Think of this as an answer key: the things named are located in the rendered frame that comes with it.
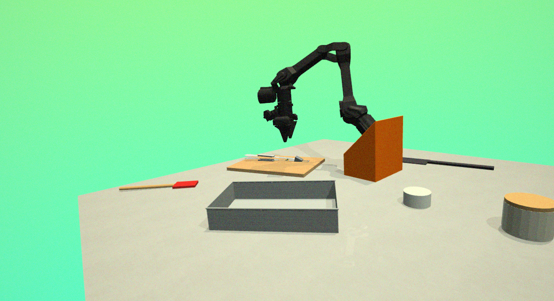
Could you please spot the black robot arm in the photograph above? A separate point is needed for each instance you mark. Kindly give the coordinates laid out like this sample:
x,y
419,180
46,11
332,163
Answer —
x,y
349,110

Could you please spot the red spatula with wooden handle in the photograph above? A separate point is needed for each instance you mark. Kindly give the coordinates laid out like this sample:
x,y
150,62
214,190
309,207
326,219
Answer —
x,y
177,185

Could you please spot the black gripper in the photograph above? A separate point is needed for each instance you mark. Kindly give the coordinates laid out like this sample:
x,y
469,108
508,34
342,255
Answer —
x,y
285,120

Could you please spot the short grey cylinder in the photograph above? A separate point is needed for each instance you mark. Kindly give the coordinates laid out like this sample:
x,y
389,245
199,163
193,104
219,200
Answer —
x,y
417,197

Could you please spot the grey cylindrical container with orange lid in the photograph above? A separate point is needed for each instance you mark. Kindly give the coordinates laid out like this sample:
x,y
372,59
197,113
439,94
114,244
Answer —
x,y
528,216

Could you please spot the grey rectangular tin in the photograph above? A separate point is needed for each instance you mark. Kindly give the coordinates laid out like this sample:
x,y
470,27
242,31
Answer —
x,y
279,206

